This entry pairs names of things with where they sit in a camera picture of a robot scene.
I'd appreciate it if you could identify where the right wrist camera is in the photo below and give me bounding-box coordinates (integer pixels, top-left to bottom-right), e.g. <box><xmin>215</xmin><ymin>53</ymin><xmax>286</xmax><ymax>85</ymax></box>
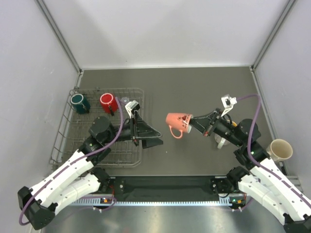
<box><xmin>221</xmin><ymin>95</ymin><xmax>237</xmax><ymax>117</ymax></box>

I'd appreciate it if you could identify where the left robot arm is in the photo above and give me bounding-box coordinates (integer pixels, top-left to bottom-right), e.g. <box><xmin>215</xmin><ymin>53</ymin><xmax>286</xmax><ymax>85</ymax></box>
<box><xmin>17</xmin><ymin>113</ymin><xmax>163</xmax><ymax>230</ymax></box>

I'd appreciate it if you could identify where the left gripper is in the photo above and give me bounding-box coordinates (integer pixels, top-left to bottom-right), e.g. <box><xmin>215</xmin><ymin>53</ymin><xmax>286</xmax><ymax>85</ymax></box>
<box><xmin>103</xmin><ymin>110</ymin><xmax>163</xmax><ymax>148</ymax></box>

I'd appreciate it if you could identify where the white mug orange inside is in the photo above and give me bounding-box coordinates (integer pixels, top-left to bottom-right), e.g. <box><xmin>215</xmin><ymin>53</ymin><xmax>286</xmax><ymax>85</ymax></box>
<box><xmin>214</xmin><ymin>120</ymin><xmax>237</xmax><ymax>150</ymax></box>

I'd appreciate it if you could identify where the beige patterned mug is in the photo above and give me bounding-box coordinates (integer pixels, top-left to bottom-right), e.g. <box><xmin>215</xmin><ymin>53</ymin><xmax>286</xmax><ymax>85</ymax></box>
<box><xmin>266</xmin><ymin>139</ymin><xmax>293</xmax><ymax>162</ymax></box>

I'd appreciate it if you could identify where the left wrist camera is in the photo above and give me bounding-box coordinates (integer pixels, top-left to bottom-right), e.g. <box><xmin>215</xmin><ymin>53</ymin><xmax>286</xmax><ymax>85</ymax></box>
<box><xmin>125</xmin><ymin>100</ymin><xmax>140</xmax><ymax>118</ymax></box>

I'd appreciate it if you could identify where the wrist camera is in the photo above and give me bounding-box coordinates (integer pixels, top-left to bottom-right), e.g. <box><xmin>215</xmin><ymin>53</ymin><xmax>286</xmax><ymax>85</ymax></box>
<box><xmin>125</xmin><ymin>100</ymin><xmax>140</xmax><ymax>118</ymax></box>
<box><xmin>221</xmin><ymin>95</ymin><xmax>237</xmax><ymax>117</ymax></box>

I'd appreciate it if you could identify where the grey wire dish rack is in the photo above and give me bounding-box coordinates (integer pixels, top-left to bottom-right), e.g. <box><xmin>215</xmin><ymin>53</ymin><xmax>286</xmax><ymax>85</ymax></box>
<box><xmin>49</xmin><ymin>87</ymin><xmax>145</xmax><ymax>170</ymax></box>

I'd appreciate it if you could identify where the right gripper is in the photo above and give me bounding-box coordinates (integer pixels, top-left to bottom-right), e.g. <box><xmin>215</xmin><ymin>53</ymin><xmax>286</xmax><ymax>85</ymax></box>
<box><xmin>187</xmin><ymin>107</ymin><xmax>243</xmax><ymax>147</ymax></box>

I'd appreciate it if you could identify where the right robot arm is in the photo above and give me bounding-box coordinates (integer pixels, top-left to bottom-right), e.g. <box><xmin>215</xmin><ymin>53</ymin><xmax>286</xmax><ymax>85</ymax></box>
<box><xmin>190</xmin><ymin>109</ymin><xmax>311</xmax><ymax>233</ymax></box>

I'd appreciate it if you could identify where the red mug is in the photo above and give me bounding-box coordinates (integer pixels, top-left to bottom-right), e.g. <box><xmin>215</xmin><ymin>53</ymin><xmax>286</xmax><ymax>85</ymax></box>
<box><xmin>100</xmin><ymin>93</ymin><xmax>118</xmax><ymax>116</ymax></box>

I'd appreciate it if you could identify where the aluminium frame rail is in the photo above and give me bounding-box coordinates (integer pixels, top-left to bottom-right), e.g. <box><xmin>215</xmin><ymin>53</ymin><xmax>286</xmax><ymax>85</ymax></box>
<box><xmin>38</xmin><ymin>176</ymin><xmax>304</xmax><ymax>207</ymax></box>

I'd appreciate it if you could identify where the dark green mug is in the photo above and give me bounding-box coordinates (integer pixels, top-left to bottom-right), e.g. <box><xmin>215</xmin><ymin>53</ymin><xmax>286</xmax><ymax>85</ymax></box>
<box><xmin>70</xmin><ymin>93</ymin><xmax>90</xmax><ymax>114</ymax></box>

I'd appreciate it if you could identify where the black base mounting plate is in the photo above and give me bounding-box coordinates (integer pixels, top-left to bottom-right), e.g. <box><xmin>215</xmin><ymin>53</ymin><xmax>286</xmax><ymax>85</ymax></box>
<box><xmin>82</xmin><ymin>175</ymin><xmax>259</xmax><ymax>202</ymax></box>

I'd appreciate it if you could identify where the clear plastic cup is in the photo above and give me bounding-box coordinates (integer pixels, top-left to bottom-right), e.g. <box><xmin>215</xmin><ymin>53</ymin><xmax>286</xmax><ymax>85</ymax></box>
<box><xmin>121</xmin><ymin>97</ymin><xmax>130</xmax><ymax>104</ymax></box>

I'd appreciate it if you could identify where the small pink mug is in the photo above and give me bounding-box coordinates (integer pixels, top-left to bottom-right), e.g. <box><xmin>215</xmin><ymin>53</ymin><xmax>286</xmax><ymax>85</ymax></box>
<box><xmin>166</xmin><ymin>113</ymin><xmax>193</xmax><ymax>139</ymax></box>

